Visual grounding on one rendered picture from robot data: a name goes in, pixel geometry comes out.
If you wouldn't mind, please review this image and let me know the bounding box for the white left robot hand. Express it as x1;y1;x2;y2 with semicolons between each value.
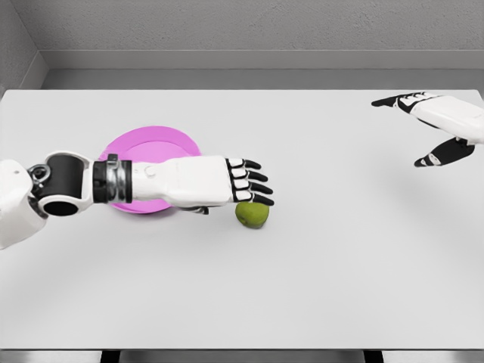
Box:
166;155;275;216

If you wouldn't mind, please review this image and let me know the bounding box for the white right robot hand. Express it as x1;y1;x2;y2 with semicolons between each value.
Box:
371;90;484;169

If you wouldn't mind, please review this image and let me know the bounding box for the pink round plate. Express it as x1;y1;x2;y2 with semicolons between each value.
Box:
98;126;201;216

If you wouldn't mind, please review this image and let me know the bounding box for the green apple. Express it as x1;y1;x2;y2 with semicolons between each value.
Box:
235;201;270;230

